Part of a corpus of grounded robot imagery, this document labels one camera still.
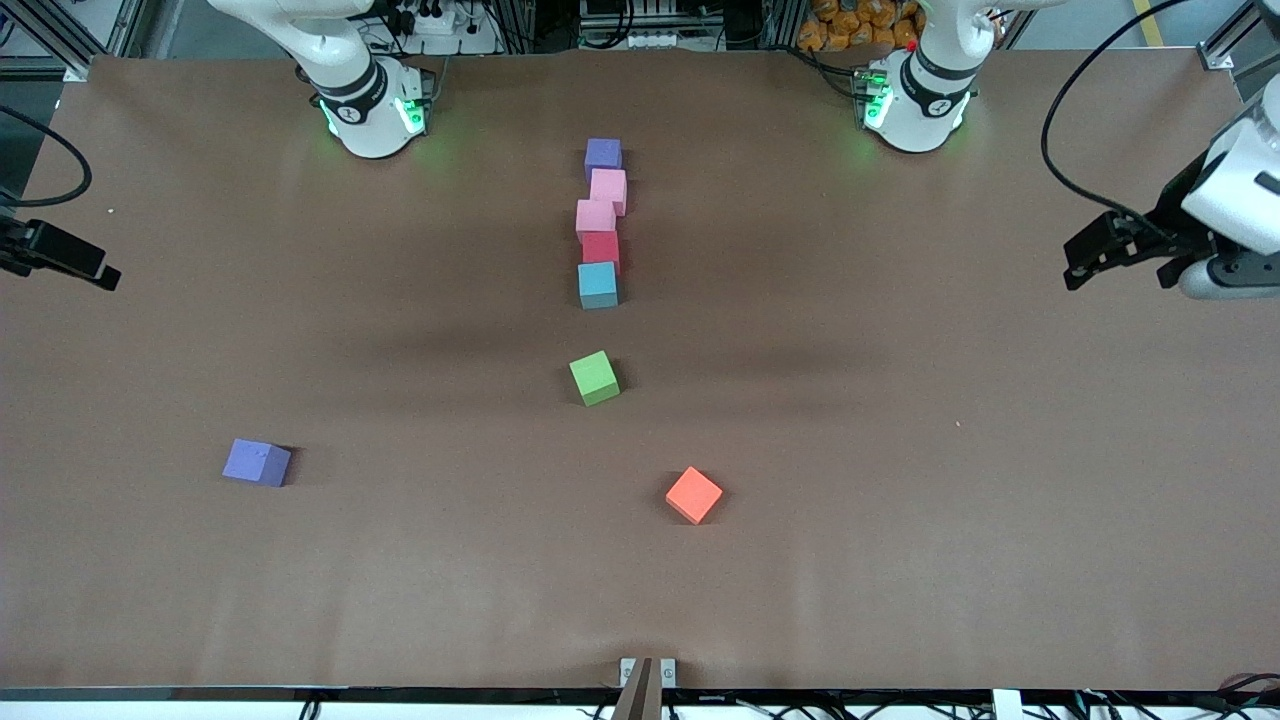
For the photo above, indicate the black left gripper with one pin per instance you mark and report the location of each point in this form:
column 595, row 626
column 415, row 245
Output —
column 1168, row 221

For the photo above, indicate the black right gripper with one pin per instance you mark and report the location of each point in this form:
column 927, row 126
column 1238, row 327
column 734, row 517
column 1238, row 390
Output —
column 42, row 247

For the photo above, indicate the pink foam cube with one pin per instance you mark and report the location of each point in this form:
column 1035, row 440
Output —
column 610, row 188
column 594, row 218

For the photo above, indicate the red foam cube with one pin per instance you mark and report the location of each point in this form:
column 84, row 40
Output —
column 602, row 250

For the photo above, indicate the blue foam cube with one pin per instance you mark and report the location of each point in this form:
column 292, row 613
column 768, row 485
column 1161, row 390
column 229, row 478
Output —
column 597, row 285

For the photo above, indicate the purple foam cube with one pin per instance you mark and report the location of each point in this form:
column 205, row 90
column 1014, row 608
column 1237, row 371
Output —
column 603, row 157
column 255, row 462

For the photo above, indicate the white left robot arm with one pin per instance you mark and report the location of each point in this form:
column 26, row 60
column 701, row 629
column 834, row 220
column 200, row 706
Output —
column 920, row 110

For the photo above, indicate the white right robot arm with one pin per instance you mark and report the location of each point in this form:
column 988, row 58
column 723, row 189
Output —
column 370, row 115

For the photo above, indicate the table cover sheet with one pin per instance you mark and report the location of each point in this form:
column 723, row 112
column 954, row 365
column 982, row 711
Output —
column 1000, row 550

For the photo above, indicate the bag of orange fruit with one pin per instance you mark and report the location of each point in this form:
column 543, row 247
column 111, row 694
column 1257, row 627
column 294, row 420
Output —
column 850, row 25

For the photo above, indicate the power strip with black plugs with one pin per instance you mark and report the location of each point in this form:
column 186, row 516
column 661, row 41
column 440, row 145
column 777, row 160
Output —
column 425, row 18

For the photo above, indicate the white table clamp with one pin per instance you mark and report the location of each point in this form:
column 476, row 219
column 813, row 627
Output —
column 1008, row 705

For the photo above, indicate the orange foam cube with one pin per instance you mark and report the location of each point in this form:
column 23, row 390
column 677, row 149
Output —
column 693, row 494

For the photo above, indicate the black table edge strip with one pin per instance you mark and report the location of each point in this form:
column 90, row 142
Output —
column 300, row 692

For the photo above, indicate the white power strip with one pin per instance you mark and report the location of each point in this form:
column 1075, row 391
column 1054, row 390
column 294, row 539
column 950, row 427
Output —
column 635, row 38

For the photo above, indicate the green foam cube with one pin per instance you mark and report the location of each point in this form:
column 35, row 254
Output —
column 594, row 377

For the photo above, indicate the brown angled strut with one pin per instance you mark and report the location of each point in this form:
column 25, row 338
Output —
column 636, row 695

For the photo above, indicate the aluminium frame profile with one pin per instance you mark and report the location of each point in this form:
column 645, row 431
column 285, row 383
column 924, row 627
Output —
column 85, row 45
column 1222, row 57

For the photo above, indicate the grey metal table bracket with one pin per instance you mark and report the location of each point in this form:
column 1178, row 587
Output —
column 668, row 672

